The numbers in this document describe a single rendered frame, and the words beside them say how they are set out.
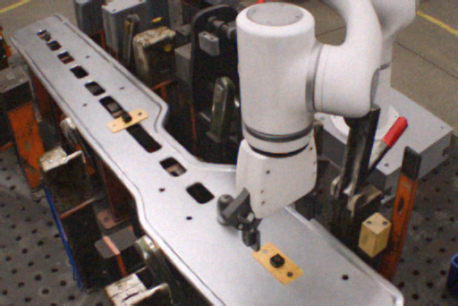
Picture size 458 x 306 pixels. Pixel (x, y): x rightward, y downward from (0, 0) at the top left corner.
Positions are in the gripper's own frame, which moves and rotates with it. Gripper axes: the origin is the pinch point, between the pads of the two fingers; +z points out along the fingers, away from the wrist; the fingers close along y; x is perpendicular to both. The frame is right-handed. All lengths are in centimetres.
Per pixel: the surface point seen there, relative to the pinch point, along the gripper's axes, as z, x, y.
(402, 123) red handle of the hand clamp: -5.9, 0.5, -25.1
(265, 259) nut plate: 8.2, -1.7, 1.0
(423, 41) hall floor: 111, -143, -245
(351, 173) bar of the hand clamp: -1.1, -0.2, -14.4
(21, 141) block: 22, -76, 19
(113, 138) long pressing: 8.6, -43.6, 4.9
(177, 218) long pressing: 8.5, -17.5, 6.3
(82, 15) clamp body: 7, -102, -13
